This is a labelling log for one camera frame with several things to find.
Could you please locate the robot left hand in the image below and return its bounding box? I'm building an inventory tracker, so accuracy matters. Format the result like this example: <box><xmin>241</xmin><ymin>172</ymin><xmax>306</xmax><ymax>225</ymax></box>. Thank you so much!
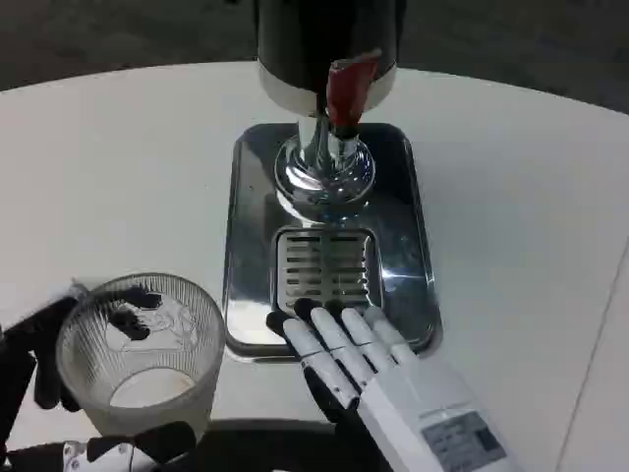
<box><xmin>0</xmin><ymin>278</ymin><xmax>198</xmax><ymax>472</ymax></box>

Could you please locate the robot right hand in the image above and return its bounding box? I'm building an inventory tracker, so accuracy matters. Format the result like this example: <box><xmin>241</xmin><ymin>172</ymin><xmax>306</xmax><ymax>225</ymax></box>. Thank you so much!
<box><xmin>265</xmin><ymin>297</ymin><xmax>527</xmax><ymax>472</ymax></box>

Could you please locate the steel drip tray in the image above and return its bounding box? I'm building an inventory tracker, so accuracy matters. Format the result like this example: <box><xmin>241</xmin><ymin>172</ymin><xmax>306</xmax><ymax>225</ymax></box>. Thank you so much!
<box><xmin>223</xmin><ymin>122</ymin><xmax>443</xmax><ymax>363</ymax></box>

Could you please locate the black drink dispenser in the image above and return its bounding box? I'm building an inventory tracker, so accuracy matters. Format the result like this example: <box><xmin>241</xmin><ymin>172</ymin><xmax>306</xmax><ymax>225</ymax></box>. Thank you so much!
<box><xmin>253</xmin><ymin>0</ymin><xmax>405</xmax><ymax>222</ymax></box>

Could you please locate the clear ribbed glass cup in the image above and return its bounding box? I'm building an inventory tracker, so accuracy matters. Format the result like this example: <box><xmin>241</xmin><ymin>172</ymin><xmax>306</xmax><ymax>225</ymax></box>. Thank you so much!
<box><xmin>55</xmin><ymin>272</ymin><xmax>227</xmax><ymax>439</ymax></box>

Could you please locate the red dispenser tap handle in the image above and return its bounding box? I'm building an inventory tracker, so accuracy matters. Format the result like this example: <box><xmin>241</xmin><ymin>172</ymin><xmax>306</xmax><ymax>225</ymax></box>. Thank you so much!
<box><xmin>327</xmin><ymin>47</ymin><xmax>383</xmax><ymax>127</ymax></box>

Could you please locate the slotted steel drain grid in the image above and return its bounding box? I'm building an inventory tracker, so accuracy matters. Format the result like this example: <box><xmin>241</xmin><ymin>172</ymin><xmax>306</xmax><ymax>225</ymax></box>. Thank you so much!
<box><xmin>270</xmin><ymin>226</ymin><xmax>384</xmax><ymax>315</ymax></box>

